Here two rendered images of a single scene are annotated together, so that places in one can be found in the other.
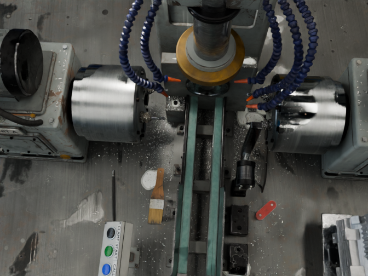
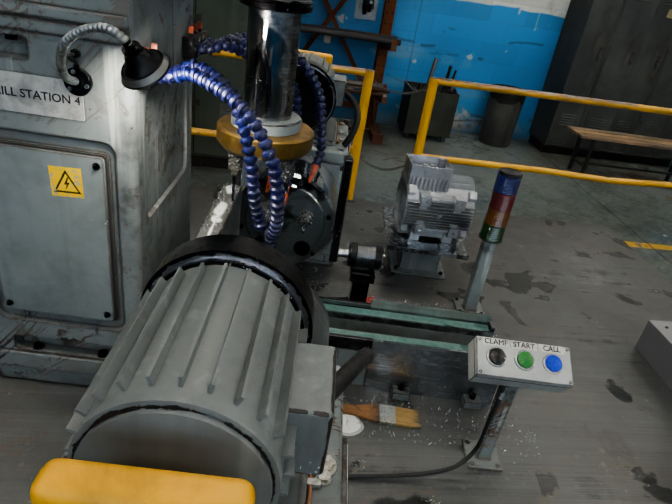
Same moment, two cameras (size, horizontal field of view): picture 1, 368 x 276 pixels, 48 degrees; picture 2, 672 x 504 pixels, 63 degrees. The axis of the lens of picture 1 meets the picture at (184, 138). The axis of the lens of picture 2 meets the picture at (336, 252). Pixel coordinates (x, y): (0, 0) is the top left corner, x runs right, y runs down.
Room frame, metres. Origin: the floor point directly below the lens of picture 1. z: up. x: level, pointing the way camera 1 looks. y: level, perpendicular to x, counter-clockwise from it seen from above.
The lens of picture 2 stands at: (0.59, 0.92, 1.64)
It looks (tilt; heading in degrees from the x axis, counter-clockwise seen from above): 29 degrees down; 259
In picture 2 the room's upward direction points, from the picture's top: 9 degrees clockwise
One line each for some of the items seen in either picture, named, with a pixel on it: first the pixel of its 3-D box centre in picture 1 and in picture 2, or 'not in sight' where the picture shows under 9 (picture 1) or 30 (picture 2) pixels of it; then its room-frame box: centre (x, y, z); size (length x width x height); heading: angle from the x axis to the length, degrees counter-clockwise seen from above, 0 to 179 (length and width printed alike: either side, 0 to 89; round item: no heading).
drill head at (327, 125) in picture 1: (309, 114); (289, 201); (0.48, -0.41, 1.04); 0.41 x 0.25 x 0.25; 82
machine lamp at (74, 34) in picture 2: not in sight; (110, 66); (0.79, 0.12, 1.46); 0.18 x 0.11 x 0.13; 172
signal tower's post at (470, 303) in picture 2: not in sight; (488, 244); (-0.05, -0.30, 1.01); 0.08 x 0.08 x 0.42; 82
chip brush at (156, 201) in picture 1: (157, 195); (372, 412); (0.30, 0.11, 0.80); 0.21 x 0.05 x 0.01; 171
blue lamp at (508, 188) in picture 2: not in sight; (507, 182); (-0.05, -0.30, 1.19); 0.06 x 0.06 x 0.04
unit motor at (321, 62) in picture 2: not in sight; (313, 127); (0.41, -0.70, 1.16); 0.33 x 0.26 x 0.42; 82
